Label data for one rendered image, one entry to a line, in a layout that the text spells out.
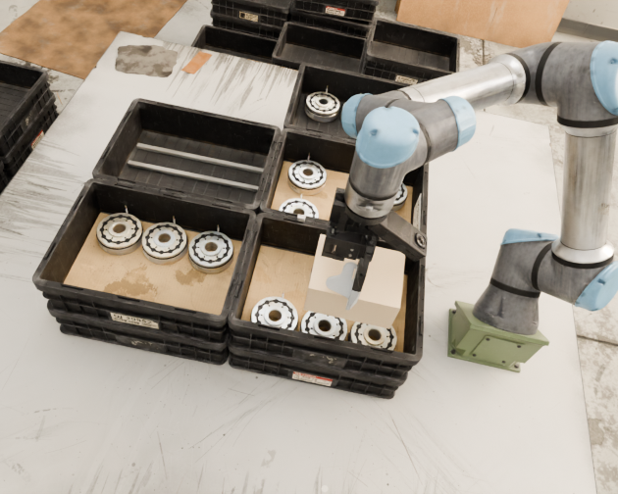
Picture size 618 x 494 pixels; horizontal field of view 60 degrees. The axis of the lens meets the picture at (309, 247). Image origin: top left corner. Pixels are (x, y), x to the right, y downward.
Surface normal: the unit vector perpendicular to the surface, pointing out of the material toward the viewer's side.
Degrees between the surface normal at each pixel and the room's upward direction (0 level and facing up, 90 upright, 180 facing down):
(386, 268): 0
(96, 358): 0
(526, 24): 72
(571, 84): 85
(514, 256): 64
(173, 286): 0
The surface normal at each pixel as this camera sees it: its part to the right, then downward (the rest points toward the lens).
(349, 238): 0.11, -0.58
